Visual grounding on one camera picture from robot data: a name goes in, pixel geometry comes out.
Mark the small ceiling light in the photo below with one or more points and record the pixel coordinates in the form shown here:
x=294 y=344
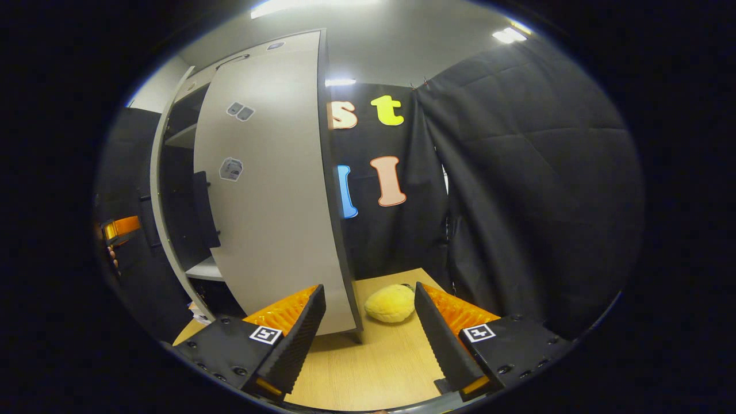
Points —
x=509 y=34
x=340 y=82

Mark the white cabinet drawer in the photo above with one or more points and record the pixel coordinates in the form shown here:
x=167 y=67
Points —
x=299 y=40

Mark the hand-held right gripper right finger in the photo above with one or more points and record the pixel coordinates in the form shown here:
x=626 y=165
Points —
x=440 y=345

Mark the yellow plush toy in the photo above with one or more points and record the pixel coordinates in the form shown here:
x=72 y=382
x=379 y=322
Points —
x=388 y=305

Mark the white shoe cabinet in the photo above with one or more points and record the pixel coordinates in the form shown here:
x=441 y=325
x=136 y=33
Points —
x=172 y=190

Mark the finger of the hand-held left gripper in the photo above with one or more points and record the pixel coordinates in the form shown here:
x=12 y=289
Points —
x=113 y=260
x=122 y=227

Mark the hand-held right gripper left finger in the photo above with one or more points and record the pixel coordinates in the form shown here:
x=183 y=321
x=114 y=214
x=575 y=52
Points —
x=299 y=345

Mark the large ceiling light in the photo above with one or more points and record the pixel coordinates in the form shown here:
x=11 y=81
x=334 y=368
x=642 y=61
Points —
x=310 y=6

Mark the white cabinet shelf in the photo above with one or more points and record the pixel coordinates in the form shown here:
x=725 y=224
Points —
x=184 y=138
x=204 y=270

